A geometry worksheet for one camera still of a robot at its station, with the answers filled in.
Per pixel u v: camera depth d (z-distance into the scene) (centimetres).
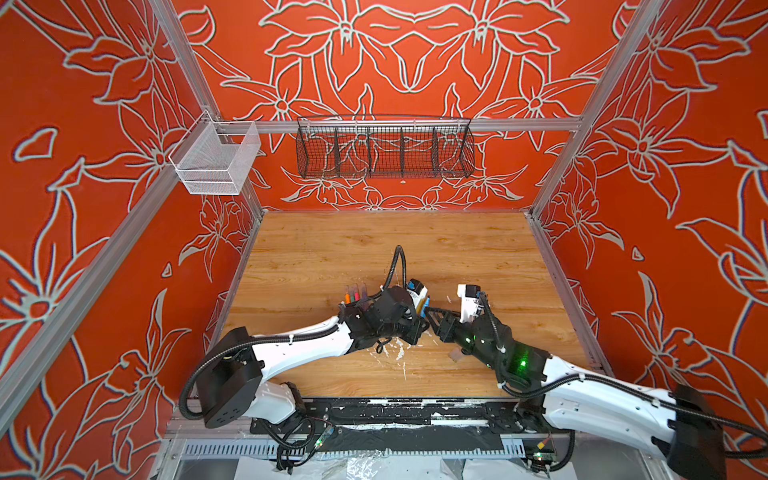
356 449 70
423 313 74
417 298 69
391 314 60
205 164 88
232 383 41
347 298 95
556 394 51
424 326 75
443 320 66
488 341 55
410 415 74
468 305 67
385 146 97
